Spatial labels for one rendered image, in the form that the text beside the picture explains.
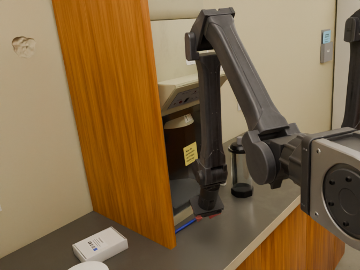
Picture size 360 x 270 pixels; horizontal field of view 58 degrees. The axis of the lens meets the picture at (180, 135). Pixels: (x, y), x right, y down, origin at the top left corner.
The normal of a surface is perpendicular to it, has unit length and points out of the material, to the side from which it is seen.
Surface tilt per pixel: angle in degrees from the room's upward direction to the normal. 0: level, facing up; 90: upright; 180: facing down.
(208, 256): 0
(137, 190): 90
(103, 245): 0
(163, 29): 90
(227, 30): 44
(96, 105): 90
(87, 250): 0
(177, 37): 90
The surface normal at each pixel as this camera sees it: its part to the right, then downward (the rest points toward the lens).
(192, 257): -0.10, -0.95
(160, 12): 0.74, 0.13
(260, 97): 0.14, -0.51
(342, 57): -0.67, 0.28
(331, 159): -0.95, 0.18
